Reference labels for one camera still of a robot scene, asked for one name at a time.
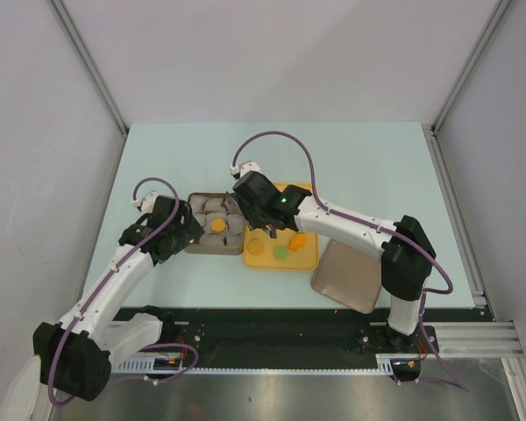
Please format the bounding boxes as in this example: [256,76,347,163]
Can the metal tongs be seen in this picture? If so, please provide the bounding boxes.
[224,192,246,235]

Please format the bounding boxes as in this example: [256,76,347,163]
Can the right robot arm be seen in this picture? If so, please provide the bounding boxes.
[231,165,436,352]

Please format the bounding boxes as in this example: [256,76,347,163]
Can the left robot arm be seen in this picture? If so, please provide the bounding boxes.
[32,192,204,402]

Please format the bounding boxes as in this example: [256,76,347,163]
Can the white paper cup left middle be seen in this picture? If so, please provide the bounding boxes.
[194,212,207,227]

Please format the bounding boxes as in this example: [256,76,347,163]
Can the white paper cup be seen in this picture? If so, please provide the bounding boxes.
[194,212,207,227]
[204,212,229,235]
[226,214,245,236]
[203,197,227,213]
[225,234,243,247]
[199,234,225,247]
[224,198,241,214]

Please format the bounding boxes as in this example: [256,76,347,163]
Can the white paper cup centre front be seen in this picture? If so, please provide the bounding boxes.
[199,234,225,247]

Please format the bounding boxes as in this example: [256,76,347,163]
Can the white paper cup right middle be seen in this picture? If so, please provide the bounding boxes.
[226,214,245,236]

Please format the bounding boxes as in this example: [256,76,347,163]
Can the white paper cup top right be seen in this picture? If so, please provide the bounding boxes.
[224,198,241,214]

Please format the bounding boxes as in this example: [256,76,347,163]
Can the white paper cup top centre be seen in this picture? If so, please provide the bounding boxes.
[203,197,227,213]

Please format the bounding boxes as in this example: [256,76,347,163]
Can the rose gold cookie tin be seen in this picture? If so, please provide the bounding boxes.
[186,192,246,256]

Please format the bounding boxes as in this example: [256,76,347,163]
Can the white paper cup right front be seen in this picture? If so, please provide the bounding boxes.
[225,234,243,247]

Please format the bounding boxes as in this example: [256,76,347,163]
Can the orange fish shaped cookie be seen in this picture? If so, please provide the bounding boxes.
[288,232,307,252]

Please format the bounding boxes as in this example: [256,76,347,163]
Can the green cookie front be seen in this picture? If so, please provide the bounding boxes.
[273,245,289,261]

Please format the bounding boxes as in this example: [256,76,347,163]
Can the yellow plastic tray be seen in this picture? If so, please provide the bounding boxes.
[242,182,320,274]

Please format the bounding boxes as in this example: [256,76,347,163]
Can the rose gold tin lid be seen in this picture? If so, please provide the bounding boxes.
[310,240,382,314]

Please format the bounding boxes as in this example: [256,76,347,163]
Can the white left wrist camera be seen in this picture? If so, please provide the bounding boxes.
[132,191,159,214]

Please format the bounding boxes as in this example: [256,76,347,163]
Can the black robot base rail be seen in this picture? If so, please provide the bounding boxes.
[153,308,438,368]

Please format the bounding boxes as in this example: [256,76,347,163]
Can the white cable duct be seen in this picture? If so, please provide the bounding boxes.
[112,354,420,378]

